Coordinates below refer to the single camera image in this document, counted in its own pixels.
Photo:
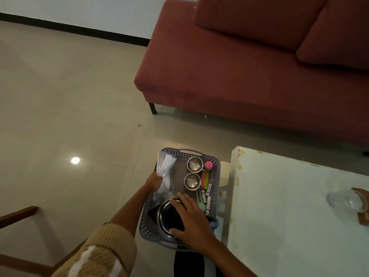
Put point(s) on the person's right hand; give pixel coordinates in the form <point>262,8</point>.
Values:
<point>196,225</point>

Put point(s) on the person's left hand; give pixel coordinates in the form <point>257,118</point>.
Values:
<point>152,183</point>

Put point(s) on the person's right thumb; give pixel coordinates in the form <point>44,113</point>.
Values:
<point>178,231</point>

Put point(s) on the person's left thumb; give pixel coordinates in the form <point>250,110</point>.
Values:
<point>158,178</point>

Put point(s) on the grey perforated plastic basket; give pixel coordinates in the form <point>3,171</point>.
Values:
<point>213,173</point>

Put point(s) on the person's left forearm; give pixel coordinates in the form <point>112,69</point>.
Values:
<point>126,206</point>

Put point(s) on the person's right forearm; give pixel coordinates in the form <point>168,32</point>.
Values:
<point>230,261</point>

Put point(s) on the silver foil bag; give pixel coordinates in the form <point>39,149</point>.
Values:
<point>167,173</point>

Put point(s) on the person's dark trouser leg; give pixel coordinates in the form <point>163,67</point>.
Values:
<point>187,263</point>

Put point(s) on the small steel bowl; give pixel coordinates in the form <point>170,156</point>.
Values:
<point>195,164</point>
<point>192,181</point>

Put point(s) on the mint green small gadget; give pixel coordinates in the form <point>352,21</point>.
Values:
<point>199,199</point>

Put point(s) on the white domino tile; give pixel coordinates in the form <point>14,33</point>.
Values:
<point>203,196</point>
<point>208,188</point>
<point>208,203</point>

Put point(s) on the pink and green bar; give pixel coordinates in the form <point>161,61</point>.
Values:
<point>204,180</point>

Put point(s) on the small pink bottle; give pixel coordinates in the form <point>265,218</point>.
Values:
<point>208,166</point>

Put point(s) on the beige knit sweater sleeve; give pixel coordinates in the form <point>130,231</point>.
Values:
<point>98,253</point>

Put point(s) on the white coffee table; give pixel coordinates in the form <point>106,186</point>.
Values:
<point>288,222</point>

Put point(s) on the red fabric sofa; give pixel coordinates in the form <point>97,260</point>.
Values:
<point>230,83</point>

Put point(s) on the brown wooden chair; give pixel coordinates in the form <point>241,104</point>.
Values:
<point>20,216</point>

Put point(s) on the clear drinking glass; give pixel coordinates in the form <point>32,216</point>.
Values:
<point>344,199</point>

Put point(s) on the wooden coaster holder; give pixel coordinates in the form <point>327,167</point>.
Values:
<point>363,213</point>

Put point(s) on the red sofa back cushion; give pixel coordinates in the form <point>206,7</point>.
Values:
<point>259,17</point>
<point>337,34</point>

